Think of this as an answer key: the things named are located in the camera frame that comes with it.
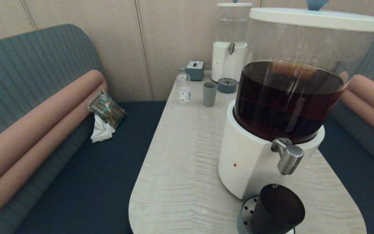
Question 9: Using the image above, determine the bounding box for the large metal dispenser tap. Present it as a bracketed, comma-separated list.
[271, 138, 304, 176]

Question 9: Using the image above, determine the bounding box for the black cup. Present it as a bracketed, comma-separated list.
[250, 184, 305, 234]

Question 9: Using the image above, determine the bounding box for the grey cup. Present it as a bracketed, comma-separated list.
[203, 82, 218, 107]

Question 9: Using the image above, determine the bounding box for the clear plastic bottle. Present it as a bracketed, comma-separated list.
[176, 67, 191, 105]

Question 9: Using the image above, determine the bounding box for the blue-grey tissue box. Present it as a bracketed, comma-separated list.
[186, 61, 205, 82]

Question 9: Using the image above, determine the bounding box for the small round drip tray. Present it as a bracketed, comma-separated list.
[218, 78, 238, 94]

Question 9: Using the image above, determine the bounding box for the small water dispenser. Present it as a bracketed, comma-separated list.
[211, 6, 252, 83]

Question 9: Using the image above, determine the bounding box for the large tea dispenser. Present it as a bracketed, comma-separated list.
[218, 16, 374, 200]

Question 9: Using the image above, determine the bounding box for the green snack packet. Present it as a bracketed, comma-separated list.
[86, 90, 126, 129]

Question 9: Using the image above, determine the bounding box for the white crumpled tissue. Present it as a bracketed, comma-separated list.
[91, 114, 116, 143]

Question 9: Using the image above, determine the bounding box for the large round perforated drip tray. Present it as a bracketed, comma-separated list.
[238, 195, 294, 234]

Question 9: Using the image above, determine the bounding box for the small white dispenser lid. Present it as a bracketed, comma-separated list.
[217, 0, 253, 7]

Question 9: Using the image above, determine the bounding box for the large white lid blue knob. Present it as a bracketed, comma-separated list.
[249, 0, 374, 32]

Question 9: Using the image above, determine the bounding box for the blue-grey upholstered sofa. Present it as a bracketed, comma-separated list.
[0, 23, 167, 234]
[318, 28, 374, 234]

